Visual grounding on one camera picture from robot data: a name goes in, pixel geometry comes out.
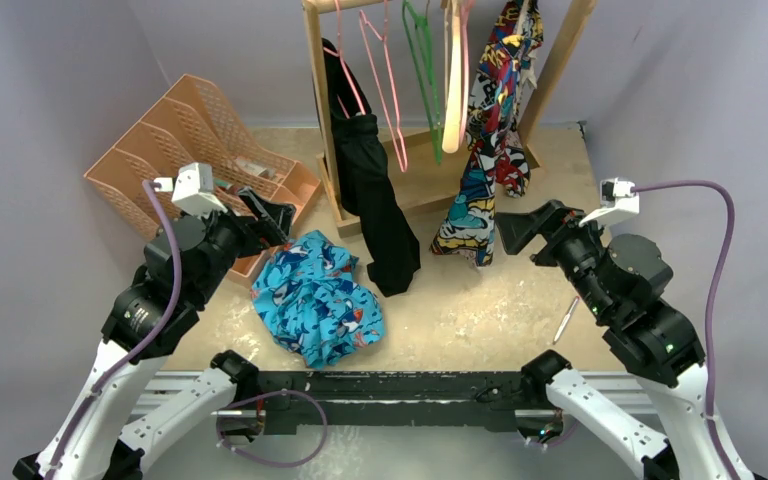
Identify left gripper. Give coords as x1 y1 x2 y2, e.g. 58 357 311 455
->
187 186 295 304

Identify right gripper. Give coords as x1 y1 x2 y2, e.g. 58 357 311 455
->
493 198 617 319

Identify blue shark print shorts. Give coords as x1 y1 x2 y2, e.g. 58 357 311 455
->
251 230 386 370

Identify pink wire hanger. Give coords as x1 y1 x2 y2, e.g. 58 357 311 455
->
358 1 409 173

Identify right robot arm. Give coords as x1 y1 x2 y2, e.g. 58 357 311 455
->
496 200 752 479

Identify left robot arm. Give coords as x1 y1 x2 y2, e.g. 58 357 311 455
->
12 179 296 479

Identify black shorts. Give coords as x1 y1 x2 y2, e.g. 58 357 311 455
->
321 38 421 297

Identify pink hanger with black shorts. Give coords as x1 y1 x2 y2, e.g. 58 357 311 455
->
333 0 367 116

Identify colourful comic print shorts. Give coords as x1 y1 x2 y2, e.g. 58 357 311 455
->
431 1 544 267

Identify green hanger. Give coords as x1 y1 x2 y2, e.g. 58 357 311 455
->
401 0 443 165

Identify pink plastic hanger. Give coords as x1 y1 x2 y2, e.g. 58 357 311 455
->
460 0 475 132

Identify wooden clothes rack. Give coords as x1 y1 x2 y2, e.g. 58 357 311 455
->
302 1 597 237

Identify peach plastic file organizer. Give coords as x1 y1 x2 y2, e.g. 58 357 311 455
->
83 74 323 287

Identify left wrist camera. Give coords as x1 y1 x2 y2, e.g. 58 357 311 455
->
150 162 228 218

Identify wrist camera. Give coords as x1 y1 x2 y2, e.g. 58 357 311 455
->
579 177 640 228
150 162 228 218

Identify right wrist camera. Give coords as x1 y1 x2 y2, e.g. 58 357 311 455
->
579 177 640 228

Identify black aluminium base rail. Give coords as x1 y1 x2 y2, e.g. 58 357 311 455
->
257 371 555 435

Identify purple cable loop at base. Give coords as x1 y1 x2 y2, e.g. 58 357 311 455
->
214 389 330 470

